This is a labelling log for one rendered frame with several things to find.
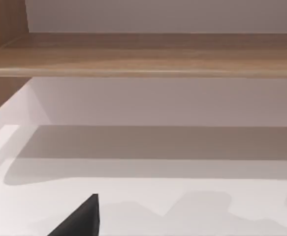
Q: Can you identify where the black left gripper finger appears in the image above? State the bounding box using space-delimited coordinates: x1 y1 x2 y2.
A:
47 193 101 236

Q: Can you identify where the wooden open shelf unit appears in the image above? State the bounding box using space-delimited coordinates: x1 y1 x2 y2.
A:
0 0 287 119

